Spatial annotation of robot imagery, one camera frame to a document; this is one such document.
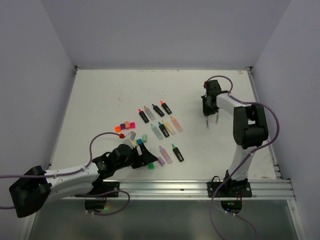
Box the purple black highlighter pen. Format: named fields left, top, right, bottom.
left=152, top=104, right=165, bottom=117

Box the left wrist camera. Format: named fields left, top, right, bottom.
left=122, top=131, right=136, bottom=148

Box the peach highlighter cap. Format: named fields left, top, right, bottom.
left=124, top=121, right=131, bottom=130

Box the yellow pastel highlighter pen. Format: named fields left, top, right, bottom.
left=162, top=120, right=176, bottom=135

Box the orange black highlighter pen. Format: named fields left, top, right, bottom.
left=160, top=100, right=172, bottom=115

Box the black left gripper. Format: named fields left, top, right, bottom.
left=114, top=141, right=157, bottom=170

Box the mint green highlighter pen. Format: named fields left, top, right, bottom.
left=151, top=124, right=163, bottom=141

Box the pink highlighter cap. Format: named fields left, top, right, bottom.
left=130, top=122, right=136, bottom=129

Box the orange pastel highlighter pen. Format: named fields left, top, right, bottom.
left=170, top=116, right=183, bottom=133

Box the mint green highlighter cap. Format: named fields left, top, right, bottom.
left=142, top=134, right=148, bottom=143

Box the black pink highlighter pen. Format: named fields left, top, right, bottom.
left=138, top=108, right=150, bottom=124

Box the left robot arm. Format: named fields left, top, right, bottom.
left=9, top=143, right=158, bottom=218

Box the purple highlighter cap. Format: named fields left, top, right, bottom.
left=120, top=123, right=126, bottom=130

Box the aluminium front rail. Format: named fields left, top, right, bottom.
left=62, top=180, right=297, bottom=201

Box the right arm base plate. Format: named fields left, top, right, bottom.
left=206, top=181, right=253, bottom=198

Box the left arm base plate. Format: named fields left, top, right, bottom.
left=81, top=181, right=120, bottom=198

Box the aluminium right side rail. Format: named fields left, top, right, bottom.
left=246, top=66, right=293, bottom=181

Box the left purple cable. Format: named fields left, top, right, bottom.
left=0, top=131, right=131, bottom=216

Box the aluminium rail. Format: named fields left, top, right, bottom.
left=62, top=180, right=297, bottom=201
left=246, top=66, right=293, bottom=181

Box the orange highlighter cap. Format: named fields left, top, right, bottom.
left=115, top=126, right=121, bottom=133

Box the lilac pastel highlighter pen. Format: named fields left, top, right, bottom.
left=159, top=146, right=173, bottom=164

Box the blue highlighter pen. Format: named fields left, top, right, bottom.
left=158, top=122, right=170, bottom=138

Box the lilac highlighter cap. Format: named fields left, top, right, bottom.
left=157, top=157, right=165, bottom=166

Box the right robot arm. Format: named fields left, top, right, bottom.
left=201, top=79, right=269, bottom=198

